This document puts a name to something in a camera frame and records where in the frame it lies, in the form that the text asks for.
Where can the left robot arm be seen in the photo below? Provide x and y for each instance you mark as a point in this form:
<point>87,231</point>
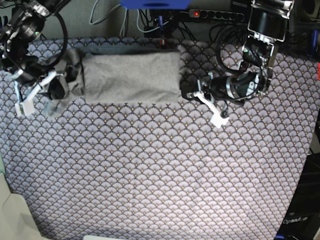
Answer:
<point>267,26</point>

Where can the white power strip red switch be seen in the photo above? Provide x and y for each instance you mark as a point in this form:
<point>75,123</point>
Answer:
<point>216,15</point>

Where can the fan-patterned table cloth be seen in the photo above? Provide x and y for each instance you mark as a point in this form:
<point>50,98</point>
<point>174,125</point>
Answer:
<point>163,171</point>

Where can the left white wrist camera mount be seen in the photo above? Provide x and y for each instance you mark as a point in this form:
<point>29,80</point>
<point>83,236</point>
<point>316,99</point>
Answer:
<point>219,117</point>

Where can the red clamp at right edge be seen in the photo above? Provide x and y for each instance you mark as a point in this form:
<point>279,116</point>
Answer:
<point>318,71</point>

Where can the red black table clamp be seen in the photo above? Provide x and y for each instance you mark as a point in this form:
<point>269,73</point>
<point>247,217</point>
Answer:
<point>162,42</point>

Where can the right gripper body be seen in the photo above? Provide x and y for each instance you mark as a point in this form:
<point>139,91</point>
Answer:
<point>48,85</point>

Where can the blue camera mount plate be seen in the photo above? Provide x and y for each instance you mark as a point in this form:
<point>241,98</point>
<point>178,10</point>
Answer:
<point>156,4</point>

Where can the grey T-shirt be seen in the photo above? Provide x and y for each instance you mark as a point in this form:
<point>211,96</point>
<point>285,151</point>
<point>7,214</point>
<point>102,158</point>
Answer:
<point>119,75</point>

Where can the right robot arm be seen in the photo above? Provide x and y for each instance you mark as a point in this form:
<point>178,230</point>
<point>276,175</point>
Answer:
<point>24,27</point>

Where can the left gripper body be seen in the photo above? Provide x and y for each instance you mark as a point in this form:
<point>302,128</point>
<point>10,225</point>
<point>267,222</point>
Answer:
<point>213,88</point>

